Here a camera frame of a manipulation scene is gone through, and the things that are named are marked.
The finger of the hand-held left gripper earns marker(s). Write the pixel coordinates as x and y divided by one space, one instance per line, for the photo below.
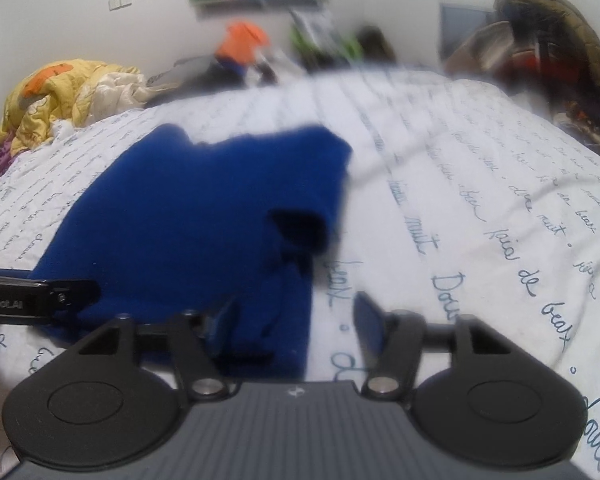
75 294

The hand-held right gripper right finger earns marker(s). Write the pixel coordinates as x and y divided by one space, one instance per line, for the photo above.
367 317

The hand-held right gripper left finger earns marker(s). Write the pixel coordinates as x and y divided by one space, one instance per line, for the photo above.
190 342

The blue sweater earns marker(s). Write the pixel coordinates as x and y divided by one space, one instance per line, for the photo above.
195 230

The white script-printed bed sheet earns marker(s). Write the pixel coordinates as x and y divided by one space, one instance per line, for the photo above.
455 185

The yellow crumpled blanket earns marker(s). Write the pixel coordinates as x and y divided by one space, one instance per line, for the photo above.
65 95

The dark grey bag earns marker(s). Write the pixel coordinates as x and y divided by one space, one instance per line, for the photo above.
200 72

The green and black clutter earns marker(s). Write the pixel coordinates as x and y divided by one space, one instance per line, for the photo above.
330 40

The orange plush item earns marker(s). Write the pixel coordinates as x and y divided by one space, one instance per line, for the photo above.
240 42

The dark grey screen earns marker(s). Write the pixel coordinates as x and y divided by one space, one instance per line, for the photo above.
462 25

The white wall switch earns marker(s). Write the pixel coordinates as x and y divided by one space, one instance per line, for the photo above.
120 1

